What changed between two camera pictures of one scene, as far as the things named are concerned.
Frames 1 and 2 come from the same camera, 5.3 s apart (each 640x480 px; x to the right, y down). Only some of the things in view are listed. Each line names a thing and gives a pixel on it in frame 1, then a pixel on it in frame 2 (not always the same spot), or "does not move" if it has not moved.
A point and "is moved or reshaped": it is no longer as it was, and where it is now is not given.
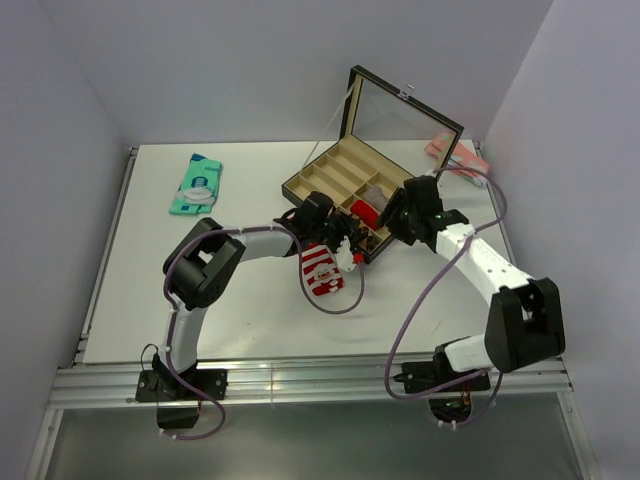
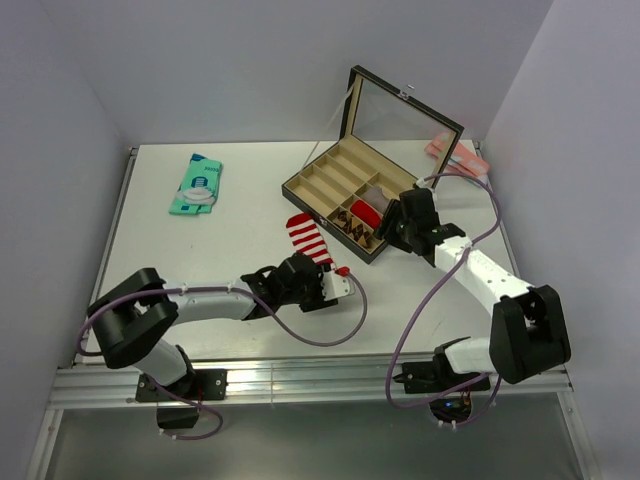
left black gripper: [345, 226] → [318, 300]
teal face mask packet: [199, 186] does not move
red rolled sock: [368, 214] does not move
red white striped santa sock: [321, 270] is moved or reshaped
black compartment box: [387, 139] does not move
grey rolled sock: [375, 195] does not move
